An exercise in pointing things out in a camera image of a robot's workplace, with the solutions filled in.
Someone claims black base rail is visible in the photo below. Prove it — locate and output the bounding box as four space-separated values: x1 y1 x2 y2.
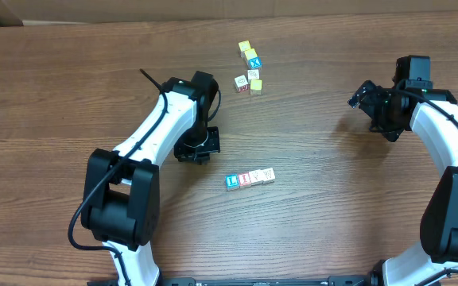
87 275 377 286

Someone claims wooden block blue X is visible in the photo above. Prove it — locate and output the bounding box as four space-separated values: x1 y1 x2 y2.
244 48 262 69

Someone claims wooden block red apple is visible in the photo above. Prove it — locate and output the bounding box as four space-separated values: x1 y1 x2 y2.
249 169 266 185

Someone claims wooden block red letter M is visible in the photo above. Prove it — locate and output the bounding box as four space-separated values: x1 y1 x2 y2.
234 75 250 93

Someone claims plain wooden picture block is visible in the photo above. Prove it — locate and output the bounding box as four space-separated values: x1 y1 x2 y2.
247 69 260 83

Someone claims far yellow wooden block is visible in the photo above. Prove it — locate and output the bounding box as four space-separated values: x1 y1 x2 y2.
238 41 251 58

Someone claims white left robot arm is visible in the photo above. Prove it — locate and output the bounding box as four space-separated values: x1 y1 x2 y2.
68 71 221 285

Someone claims wooden block green side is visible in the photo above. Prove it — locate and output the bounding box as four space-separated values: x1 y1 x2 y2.
262 168 276 184

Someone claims wooden block yellow top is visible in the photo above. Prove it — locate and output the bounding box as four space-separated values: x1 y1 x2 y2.
250 79 262 95

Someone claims wooden block red letter Y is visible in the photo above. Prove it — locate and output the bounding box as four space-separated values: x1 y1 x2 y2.
225 174 240 191

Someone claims wooden block red letter I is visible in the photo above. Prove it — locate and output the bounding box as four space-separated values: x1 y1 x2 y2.
237 172 252 188

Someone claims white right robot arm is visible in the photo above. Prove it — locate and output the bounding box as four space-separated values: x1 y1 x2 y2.
348 55 458 285

